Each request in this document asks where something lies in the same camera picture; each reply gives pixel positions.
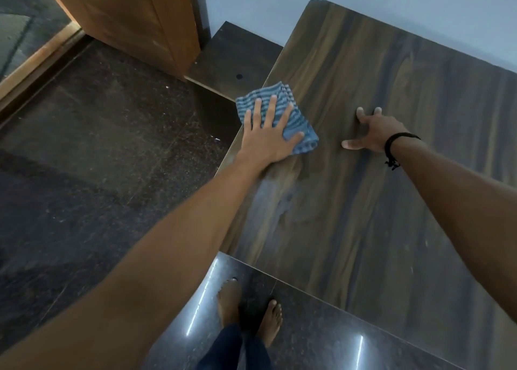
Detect person's right hand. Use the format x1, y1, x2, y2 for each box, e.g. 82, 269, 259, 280
341, 106, 409, 154

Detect person's left hand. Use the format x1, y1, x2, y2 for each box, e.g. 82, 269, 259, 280
239, 95, 305, 167

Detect dark blue jeans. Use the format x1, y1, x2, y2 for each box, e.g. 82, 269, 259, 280
195, 323, 274, 370

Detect person's right foot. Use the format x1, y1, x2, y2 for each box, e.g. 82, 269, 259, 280
255, 299, 283, 348

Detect black thread wristband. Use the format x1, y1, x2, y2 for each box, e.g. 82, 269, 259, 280
384, 132, 422, 171

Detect blue striped cleaning cloth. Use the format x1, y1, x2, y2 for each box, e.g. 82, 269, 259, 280
235, 81, 320, 155

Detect wooden door threshold strip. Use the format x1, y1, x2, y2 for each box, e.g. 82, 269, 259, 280
0, 20, 88, 113

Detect person's foot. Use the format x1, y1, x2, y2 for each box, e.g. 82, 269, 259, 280
217, 278, 243, 328
255, 299, 283, 348

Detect brown wooden door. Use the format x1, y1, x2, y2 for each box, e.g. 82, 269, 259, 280
40, 0, 202, 82

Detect person's left foot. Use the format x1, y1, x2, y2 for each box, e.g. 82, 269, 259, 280
217, 278, 243, 328

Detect person's right forearm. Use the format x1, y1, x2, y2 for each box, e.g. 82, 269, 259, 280
386, 136, 517, 327

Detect person's left forearm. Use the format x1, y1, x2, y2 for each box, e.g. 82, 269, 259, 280
0, 155, 276, 370

